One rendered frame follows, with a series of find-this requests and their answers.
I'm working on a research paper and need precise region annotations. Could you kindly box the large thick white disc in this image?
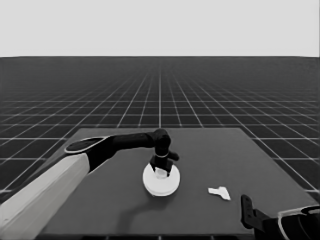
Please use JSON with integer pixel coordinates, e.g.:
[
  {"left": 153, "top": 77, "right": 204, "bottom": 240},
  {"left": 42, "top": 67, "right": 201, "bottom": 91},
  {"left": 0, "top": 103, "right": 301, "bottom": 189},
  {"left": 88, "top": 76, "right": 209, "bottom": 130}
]
[{"left": 142, "top": 162, "right": 182, "bottom": 198}]

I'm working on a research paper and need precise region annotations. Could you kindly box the small white T-shaped piece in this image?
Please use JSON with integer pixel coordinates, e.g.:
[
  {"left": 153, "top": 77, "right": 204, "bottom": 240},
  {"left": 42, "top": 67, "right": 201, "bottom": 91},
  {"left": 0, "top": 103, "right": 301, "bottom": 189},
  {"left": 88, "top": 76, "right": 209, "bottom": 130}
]
[{"left": 207, "top": 185, "right": 232, "bottom": 202}]

